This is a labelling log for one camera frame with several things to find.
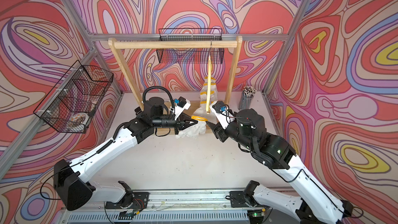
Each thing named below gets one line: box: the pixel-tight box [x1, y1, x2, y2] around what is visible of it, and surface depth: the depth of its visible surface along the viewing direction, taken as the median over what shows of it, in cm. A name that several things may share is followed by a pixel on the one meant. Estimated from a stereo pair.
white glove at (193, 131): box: [175, 120, 207, 139], surface depth 71 cm
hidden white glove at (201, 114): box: [190, 106, 218, 124], surface depth 78 cm
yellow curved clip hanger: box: [205, 39, 212, 115], surface depth 56 cm
